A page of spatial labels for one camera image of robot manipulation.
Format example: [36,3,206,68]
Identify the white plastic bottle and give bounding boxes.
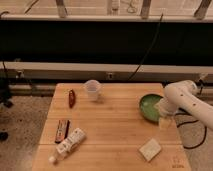
[49,128,86,164]

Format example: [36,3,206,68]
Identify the white square sponge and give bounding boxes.
[139,138,162,162]

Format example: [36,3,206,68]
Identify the black hanging cable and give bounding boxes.
[127,13,165,82]

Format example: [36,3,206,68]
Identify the clear plastic cup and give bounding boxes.
[84,80,101,101]

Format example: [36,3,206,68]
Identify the green ceramic bowl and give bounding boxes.
[139,94,161,123]

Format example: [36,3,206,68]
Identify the black floor cable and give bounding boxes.
[175,111,208,150]

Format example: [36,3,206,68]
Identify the dark red snack bar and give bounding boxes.
[55,120,70,143]

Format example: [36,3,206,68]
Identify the small red brown object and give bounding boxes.
[68,89,76,108]

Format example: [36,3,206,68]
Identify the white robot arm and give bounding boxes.
[155,80,213,130]

